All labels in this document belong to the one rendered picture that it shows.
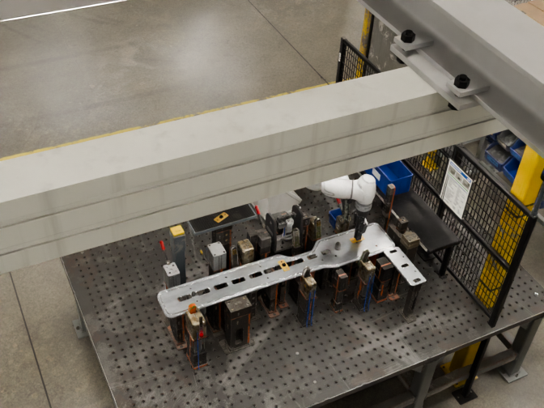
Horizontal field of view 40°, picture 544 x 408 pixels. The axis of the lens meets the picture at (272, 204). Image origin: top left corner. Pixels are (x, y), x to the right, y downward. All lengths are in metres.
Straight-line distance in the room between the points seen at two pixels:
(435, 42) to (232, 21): 7.30
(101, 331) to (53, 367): 0.85
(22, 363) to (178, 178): 4.17
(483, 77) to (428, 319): 3.34
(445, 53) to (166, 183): 0.47
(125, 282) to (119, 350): 0.49
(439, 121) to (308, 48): 6.89
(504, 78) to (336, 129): 0.25
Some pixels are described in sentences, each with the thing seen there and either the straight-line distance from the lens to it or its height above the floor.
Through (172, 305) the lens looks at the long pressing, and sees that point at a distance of 3.89.
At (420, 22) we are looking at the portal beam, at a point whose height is 3.41.
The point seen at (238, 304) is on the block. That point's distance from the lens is 3.85.
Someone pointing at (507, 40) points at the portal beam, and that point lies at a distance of 1.04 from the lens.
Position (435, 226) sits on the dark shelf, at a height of 1.03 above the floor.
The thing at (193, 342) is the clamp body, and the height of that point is 0.87.
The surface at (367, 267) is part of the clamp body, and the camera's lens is 4.07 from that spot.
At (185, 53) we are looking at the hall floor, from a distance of 7.81.
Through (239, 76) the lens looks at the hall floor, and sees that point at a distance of 7.45.
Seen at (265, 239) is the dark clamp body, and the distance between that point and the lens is 4.11.
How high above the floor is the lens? 3.96
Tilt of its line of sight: 42 degrees down
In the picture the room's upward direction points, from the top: 4 degrees clockwise
